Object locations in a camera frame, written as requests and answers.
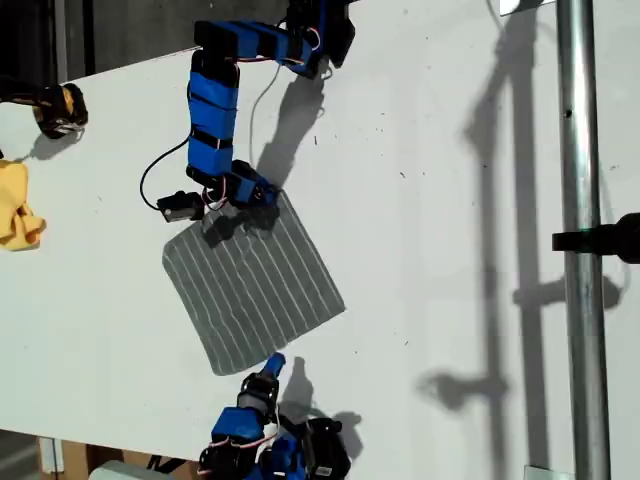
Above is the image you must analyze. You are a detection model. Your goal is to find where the grey striped towel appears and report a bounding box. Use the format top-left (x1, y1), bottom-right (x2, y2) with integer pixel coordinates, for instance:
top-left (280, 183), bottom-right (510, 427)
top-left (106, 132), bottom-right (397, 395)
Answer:
top-left (160, 189), bottom-right (348, 379)

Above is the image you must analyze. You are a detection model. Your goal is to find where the white plastic box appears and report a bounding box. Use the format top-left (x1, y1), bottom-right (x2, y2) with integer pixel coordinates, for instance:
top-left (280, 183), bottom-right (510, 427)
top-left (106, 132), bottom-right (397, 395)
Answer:
top-left (88, 459), bottom-right (152, 480)

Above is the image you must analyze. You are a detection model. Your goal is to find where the brown cardboard box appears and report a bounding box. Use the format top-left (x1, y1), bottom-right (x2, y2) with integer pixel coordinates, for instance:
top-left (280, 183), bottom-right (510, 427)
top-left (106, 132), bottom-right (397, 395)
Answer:
top-left (60, 439), bottom-right (201, 480)

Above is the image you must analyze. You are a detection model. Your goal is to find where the black yellow table clamp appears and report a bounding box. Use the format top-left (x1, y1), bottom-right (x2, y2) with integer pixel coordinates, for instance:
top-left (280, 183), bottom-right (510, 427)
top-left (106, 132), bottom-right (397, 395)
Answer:
top-left (0, 74), bottom-right (90, 141)

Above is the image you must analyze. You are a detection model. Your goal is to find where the yellow cloth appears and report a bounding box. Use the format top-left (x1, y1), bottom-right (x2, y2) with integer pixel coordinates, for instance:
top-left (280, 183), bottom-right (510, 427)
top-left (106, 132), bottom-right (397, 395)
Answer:
top-left (0, 158), bottom-right (48, 252)

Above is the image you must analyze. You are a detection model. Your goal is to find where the thin white wire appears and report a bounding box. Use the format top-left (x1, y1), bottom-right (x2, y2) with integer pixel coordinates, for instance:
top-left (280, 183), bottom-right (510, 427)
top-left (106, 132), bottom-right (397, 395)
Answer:
top-left (249, 62), bottom-right (284, 167)

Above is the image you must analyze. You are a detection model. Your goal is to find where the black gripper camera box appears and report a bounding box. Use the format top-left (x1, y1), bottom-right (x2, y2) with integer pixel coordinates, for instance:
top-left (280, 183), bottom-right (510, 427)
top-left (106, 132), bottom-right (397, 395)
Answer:
top-left (304, 417), bottom-right (353, 479)
top-left (156, 190), bottom-right (207, 224)

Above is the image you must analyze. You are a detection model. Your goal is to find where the black camera cable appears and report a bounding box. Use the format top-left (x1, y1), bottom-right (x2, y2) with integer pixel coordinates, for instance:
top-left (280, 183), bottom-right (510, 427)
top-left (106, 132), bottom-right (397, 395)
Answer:
top-left (139, 134), bottom-right (194, 211)

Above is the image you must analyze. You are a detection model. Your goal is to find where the white table leg bracket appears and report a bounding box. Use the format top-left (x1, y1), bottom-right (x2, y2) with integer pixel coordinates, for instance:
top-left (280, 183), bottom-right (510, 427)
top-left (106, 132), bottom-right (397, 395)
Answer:
top-left (38, 435), bottom-right (65, 474)

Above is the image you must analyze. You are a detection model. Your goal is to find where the steel post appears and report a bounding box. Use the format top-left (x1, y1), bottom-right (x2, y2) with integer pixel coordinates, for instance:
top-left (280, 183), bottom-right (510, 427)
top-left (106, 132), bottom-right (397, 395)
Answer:
top-left (555, 0), bottom-right (613, 480)

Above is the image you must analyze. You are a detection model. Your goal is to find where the black post clamp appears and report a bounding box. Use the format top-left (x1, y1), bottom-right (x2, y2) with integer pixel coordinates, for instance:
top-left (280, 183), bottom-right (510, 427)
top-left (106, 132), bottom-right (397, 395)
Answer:
top-left (551, 212), bottom-right (640, 264)

